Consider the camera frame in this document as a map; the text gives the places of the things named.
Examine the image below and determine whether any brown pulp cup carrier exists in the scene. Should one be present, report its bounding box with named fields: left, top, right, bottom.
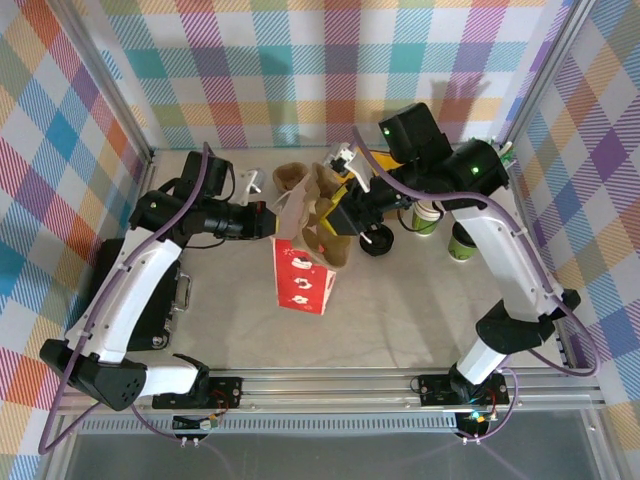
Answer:
left=299, top=162, right=354, bottom=271
left=272, top=162, right=307, bottom=194

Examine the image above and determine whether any black plastic lid stack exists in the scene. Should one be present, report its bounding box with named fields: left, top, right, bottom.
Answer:
left=358, top=224, right=396, bottom=258

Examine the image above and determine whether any red white paper bag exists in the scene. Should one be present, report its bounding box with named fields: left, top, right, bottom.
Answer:
left=269, top=172, right=337, bottom=317

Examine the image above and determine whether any green paper coffee cup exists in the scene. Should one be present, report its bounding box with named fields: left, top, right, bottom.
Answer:
left=410, top=198, right=445, bottom=236
left=446, top=222, right=480, bottom=264

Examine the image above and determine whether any small circuit board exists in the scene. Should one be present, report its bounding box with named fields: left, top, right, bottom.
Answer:
left=172, top=413, right=221, bottom=434
left=459, top=409, right=496, bottom=426

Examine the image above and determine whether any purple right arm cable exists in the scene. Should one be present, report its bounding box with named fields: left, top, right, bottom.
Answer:
left=352, top=127, right=601, bottom=444

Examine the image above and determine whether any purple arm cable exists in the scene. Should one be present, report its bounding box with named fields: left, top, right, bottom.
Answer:
left=38, top=142, right=211, bottom=456
left=352, top=127, right=601, bottom=444

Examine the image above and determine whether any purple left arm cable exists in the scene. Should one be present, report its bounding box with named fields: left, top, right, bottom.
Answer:
left=38, top=142, right=211, bottom=456

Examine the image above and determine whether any short aluminium side rail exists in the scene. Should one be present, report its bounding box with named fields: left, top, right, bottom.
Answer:
left=130, top=149, right=157, bottom=221

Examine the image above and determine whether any aluminium frame post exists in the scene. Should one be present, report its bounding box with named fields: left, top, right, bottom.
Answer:
left=504, top=0, right=596, bottom=147
left=49, top=0, right=157, bottom=169

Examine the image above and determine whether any long aluminium base rail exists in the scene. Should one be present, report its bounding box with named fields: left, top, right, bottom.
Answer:
left=49, top=367, right=606, bottom=416

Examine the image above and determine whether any grey slotted cable duct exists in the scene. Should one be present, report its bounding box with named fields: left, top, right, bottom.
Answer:
left=79, top=412, right=501, bottom=436

